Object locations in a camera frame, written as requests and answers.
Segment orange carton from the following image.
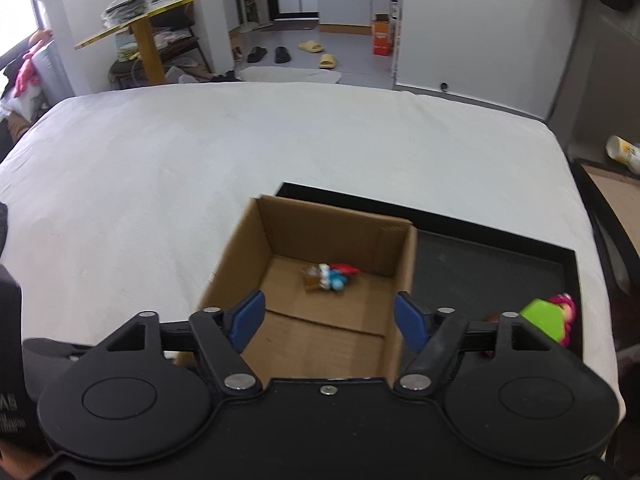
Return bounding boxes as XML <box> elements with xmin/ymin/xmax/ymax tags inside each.
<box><xmin>371</xmin><ymin>13</ymin><xmax>392</xmax><ymax>56</ymax></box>

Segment green hexagonal box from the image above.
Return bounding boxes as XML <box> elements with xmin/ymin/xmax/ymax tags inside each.
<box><xmin>519</xmin><ymin>298</ymin><xmax>573</xmax><ymax>346</ymax></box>

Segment black low shelf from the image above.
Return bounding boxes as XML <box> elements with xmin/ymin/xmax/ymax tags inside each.
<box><xmin>109</xmin><ymin>10</ymin><xmax>217</xmax><ymax>92</ymax></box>

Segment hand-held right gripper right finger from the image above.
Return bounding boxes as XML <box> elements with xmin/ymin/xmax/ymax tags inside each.
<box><xmin>394</xmin><ymin>291</ymin><xmax>561</xmax><ymax>396</ymax></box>

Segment black shallow tray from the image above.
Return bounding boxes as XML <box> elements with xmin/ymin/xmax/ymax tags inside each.
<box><xmin>275</xmin><ymin>182</ymin><xmax>586</xmax><ymax>361</ymax></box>

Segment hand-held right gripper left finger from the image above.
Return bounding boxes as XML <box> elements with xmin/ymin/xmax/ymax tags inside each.
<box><xmin>92</xmin><ymin>290</ymin><xmax>266</xmax><ymax>400</ymax></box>

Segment white floor rug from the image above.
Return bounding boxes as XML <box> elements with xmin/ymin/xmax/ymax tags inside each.
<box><xmin>238</xmin><ymin>65</ymin><xmax>344</xmax><ymax>85</ymax></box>

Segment pile of pink clothes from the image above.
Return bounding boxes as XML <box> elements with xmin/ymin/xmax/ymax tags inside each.
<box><xmin>0</xmin><ymin>27</ymin><xmax>56</xmax><ymax>116</ymax></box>

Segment dark door mat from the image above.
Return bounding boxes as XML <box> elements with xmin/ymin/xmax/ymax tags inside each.
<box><xmin>272</xmin><ymin>18</ymin><xmax>320</xmax><ymax>31</ymax></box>

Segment blue and red toy figurine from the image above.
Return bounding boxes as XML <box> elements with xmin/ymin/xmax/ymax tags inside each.
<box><xmin>301</xmin><ymin>262</ymin><xmax>362</xmax><ymax>293</ymax></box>

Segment pink toy figurine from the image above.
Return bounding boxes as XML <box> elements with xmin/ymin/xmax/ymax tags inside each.
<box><xmin>550</xmin><ymin>292</ymin><xmax>578</xmax><ymax>348</ymax></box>

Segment stack of paper cups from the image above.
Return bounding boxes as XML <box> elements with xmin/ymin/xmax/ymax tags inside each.
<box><xmin>605</xmin><ymin>135</ymin><xmax>640</xmax><ymax>176</ymax></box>

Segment yellow wooden side table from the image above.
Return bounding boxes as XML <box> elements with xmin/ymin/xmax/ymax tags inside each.
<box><xmin>75</xmin><ymin>0</ymin><xmax>210</xmax><ymax>86</ymax></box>

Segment grey panel board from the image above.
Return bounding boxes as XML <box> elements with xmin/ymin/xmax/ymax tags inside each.
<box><xmin>550</xmin><ymin>12</ymin><xmax>640</xmax><ymax>161</ymax></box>

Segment stack of wrapped plates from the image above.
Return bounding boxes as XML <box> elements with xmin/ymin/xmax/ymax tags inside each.
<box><xmin>101</xmin><ymin>0</ymin><xmax>151</xmax><ymax>28</ymax></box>

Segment brown cardboard box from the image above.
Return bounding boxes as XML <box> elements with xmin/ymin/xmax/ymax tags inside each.
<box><xmin>170</xmin><ymin>194</ymin><xmax>418</xmax><ymax>383</ymax></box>

